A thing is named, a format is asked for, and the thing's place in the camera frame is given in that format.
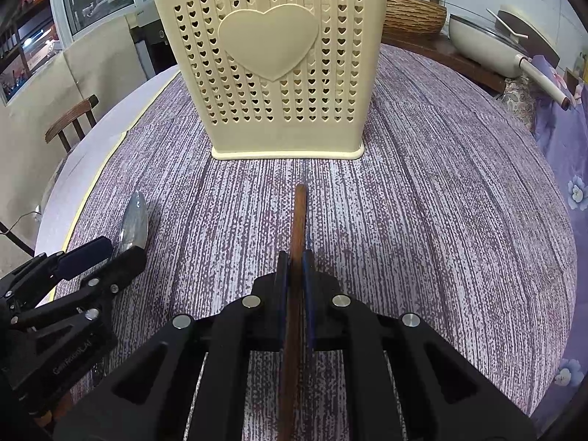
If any wooden chair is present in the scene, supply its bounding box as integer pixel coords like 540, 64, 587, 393
44, 95, 99, 152

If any woven wicker basket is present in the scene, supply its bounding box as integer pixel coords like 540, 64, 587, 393
385, 0, 447, 37

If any white frying pan with lid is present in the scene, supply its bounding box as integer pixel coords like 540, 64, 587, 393
448, 14, 573, 111

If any white and brown pot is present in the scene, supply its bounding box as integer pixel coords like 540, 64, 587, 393
498, 4, 561, 67

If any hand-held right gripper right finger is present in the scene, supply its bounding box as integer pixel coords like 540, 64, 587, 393
301, 249, 538, 441

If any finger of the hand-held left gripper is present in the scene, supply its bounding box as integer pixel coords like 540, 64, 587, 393
9, 245, 148, 331
0, 236, 114, 306

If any white rice paddle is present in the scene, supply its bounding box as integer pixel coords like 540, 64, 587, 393
487, 8, 529, 40

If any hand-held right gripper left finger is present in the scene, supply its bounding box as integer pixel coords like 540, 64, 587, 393
53, 250, 292, 441

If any small steel spoon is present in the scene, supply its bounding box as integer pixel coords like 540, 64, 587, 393
92, 191, 148, 387

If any purple striped tablecloth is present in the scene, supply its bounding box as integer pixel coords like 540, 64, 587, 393
55, 43, 577, 441

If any purple floral cloth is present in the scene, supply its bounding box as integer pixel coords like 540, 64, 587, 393
533, 55, 588, 423

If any cream perforated utensil holder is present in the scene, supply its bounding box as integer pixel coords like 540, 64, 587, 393
148, 0, 390, 161

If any black cable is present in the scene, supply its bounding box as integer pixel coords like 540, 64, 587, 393
0, 211, 43, 258

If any paisley patterned cloth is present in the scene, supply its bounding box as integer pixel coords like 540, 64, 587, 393
498, 76, 538, 132

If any brown wooden chopstick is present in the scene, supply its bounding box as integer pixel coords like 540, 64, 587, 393
276, 184, 308, 441

